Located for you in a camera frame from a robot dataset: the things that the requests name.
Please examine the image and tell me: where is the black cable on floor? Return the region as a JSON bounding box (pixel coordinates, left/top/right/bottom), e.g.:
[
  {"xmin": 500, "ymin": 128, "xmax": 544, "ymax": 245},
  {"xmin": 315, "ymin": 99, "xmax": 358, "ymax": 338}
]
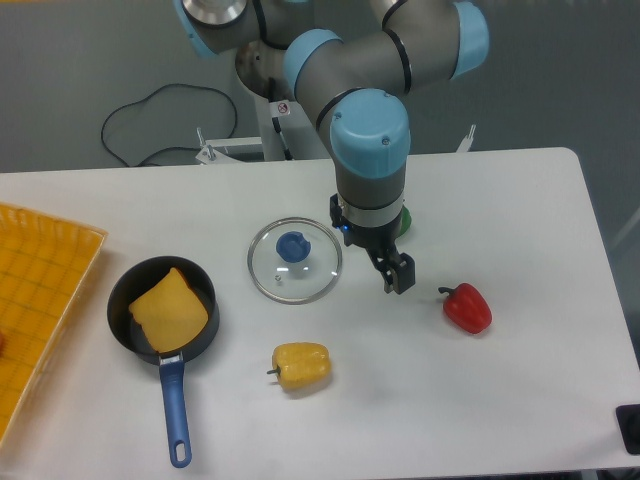
[{"xmin": 100, "ymin": 83, "xmax": 239, "ymax": 168}]

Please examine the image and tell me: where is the yellow bell pepper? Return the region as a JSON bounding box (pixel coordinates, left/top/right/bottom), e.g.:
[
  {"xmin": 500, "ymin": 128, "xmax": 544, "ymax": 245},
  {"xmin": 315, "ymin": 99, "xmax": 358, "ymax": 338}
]
[{"xmin": 267, "ymin": 342, "xmax": 332, "ymax": 391}]

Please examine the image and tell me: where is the black saucepan blue handle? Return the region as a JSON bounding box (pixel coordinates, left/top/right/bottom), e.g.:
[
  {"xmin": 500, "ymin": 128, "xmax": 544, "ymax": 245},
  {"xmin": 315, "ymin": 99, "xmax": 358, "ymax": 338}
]
[{"xmin": 107, "ymin": 256, "xmax": 220, "ymax": 468}]

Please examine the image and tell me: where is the yellow plastic tray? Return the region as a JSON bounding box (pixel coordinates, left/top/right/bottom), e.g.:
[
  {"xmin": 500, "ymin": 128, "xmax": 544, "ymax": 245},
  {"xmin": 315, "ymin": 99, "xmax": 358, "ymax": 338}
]
[{"xmin": 1, "ymin": 203, "xmax": 108, "ymax": 440}]

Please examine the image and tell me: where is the red bell pepper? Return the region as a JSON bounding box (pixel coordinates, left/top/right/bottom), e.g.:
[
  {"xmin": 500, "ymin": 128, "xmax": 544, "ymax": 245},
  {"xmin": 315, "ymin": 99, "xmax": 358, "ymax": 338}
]
[{"xmin": 438, "ymin": 283, "xmax": 493, "ymax": 335}]

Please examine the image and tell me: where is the black device at table edge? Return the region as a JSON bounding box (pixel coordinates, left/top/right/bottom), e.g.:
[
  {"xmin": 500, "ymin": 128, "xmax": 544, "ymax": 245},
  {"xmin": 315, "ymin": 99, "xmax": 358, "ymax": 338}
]
[{"xmin": 615, "ymin": 404, "xmax": 640, "ymax": 455}]

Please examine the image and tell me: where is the green bell pepper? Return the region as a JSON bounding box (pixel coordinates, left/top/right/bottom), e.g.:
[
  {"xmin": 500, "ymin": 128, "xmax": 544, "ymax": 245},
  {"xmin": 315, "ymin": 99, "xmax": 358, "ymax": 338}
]
[{"xmin": 398, "ymin": 206, "xmax": 412, "ymax": 237}]

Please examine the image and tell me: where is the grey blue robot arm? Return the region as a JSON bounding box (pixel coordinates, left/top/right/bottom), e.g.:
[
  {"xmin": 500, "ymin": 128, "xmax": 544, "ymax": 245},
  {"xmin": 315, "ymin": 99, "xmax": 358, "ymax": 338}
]
[{"xmin": 174, "ymin": 1, "xmax": 490, "ymax": 294}]

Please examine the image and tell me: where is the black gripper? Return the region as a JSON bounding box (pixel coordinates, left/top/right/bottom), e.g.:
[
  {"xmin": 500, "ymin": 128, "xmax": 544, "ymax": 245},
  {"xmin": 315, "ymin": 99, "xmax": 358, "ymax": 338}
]
[{"xmin": 329, "ymin": 194, "xmax": 415, "ymax": 295}]

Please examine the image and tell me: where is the yellow bread slice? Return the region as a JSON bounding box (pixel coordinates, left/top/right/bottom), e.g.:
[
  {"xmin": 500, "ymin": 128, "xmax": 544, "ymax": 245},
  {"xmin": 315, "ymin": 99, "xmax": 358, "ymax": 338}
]
[{"xmin": 128, "ymin": 267, "xmax": 209, "ymax": 354}]

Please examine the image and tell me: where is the glass pot lid blue knob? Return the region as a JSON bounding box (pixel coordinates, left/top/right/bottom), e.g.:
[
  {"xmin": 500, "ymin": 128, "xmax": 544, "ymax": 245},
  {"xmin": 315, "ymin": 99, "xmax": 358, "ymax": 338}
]
[{"xmin": 247, "ymin": 217, "xmax": 343, "ymax": 305}]

